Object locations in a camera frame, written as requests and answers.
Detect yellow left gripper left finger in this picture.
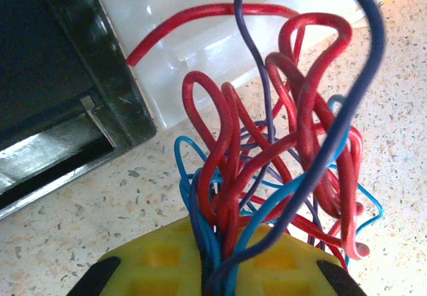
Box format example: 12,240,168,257
66,216,205,296

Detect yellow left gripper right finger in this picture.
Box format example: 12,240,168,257
239,225,368,296

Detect light blue cable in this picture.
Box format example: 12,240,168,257
173,94,384,296

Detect red cable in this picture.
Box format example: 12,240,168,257
125,3,371,262

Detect dark purple cable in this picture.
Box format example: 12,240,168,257
189,0,387,296

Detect white plastic bin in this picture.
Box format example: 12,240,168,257
89,0,378,129

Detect black plastic bin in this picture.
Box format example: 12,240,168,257
0,0,157,220

